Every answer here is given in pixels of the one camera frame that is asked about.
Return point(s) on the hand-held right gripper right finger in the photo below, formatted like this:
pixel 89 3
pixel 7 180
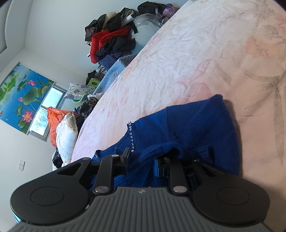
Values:
pixel 176 171

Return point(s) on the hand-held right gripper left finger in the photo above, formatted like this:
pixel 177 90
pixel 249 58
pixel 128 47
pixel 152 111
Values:
pixel 107 169

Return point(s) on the blue beaded sweater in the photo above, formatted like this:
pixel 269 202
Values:
pixel 192 125

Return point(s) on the pile of dark clothes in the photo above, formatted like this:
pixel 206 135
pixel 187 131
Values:
pixel 116 43

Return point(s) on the black white patterned cloth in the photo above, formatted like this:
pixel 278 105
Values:
pixel 57 159

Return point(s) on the white quilted pillow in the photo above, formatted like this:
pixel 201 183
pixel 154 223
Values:
pixel 66 136

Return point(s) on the leopard print cloth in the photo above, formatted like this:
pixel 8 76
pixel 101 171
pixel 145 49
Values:
pixel 88 106

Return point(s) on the orange plastic bag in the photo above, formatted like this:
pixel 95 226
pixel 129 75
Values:
pixel 54 120

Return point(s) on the grey floral pillow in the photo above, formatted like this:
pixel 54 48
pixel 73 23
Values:
pixel 78 90

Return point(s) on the window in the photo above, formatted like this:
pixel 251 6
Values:
pixel 48 104

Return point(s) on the green plastic stool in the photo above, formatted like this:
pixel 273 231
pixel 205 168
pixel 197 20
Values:
pixel 93 82

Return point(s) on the light blue blanket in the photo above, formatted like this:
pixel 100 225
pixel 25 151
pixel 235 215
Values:
pixel 114 71

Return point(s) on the lotus print window blind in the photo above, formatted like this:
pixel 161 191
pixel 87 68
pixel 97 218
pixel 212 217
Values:
pixel 20 96

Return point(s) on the pink floral blanket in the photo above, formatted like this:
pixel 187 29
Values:
pixel 190 58

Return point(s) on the red fuzzy garment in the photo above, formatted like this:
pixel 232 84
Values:
pixel 100 40

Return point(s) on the clear plastic bag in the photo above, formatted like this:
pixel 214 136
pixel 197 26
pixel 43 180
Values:
pixel 145 20

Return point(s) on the purple bag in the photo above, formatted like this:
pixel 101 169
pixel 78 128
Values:
pixel 169 10

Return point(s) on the black bag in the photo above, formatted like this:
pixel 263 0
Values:
pixel 149 7

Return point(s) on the white wall switch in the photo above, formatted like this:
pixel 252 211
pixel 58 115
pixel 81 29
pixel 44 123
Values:
pixel 22 165

